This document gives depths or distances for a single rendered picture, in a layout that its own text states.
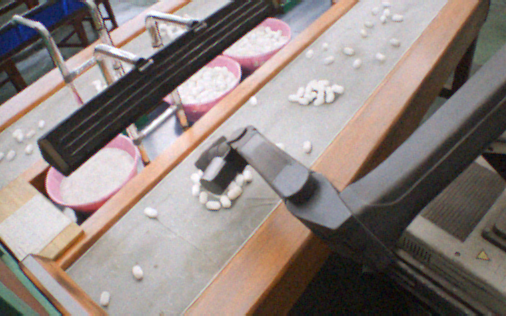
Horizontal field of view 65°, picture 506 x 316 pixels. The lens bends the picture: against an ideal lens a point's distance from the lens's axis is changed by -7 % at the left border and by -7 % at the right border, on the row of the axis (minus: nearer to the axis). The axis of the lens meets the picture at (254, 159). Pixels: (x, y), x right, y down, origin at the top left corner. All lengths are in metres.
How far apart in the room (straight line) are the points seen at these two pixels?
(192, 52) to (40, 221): 0.56
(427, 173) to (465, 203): 0.94
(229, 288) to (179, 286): 0.12
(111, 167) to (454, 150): 0.97
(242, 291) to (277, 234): 0.15
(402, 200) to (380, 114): 0.74
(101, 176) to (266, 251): 0.54
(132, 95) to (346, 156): 0.52
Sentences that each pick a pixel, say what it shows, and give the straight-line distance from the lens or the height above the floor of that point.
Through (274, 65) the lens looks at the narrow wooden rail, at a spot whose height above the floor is 0.76.
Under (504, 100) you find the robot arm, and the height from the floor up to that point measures 1.25.
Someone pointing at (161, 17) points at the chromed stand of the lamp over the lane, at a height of 1.12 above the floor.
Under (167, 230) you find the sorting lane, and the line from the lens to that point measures 0.99.
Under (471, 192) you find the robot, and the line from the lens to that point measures 1.39.
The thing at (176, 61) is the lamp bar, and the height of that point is 1.08.
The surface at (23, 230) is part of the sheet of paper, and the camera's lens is 1.14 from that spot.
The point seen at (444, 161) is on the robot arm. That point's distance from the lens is 0.42.
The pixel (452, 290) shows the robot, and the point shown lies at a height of 0.37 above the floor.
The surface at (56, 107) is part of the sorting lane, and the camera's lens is 1.56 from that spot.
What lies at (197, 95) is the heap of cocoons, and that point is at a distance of 1.34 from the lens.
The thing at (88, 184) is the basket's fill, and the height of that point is 0.73.
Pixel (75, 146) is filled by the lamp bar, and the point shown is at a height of 1.07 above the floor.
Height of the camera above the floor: 1.50
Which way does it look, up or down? 45 degrees down
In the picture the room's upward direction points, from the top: 12 degrees counter-clockwise
